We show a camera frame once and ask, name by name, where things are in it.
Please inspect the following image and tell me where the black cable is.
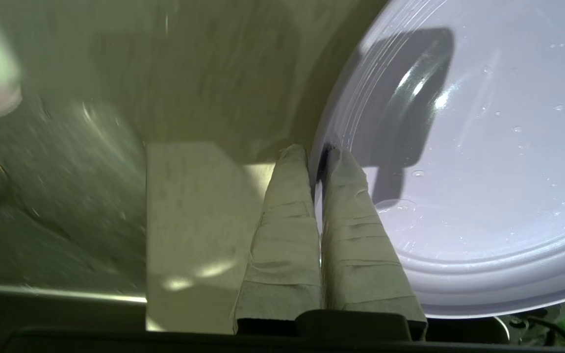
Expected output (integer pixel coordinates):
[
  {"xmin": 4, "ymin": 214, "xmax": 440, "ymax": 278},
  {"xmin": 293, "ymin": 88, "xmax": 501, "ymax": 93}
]
[{"xmin": 520, "ymin": 315, "xmax": 565, "ymax": 348}]

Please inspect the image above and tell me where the pale blue plate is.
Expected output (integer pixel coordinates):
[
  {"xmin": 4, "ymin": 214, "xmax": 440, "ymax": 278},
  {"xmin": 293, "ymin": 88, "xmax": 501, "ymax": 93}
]
[{"xmin": 309, "ymin": 0, "xmax": 565, "ymax": 319}]

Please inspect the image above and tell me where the stainless steel sink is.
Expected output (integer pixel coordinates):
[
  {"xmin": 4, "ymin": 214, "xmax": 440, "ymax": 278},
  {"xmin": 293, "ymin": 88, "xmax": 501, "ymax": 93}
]
[{"xmin": 0, "ymin": 0, "xmax": 391, "ymax": 334}]

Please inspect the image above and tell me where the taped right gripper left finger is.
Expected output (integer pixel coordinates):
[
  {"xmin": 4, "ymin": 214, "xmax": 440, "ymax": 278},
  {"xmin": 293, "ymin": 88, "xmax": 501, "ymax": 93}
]
[{"xmin": 232, "ymin": 143, "xmax": 322, "ymax": 335}]

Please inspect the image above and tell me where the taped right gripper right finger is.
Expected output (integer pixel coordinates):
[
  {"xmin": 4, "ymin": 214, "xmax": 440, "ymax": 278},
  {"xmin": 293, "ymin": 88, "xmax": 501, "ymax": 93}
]
[{"xmin": 319, "ymin": 146, "xmax": 429, "ymax": 341}]

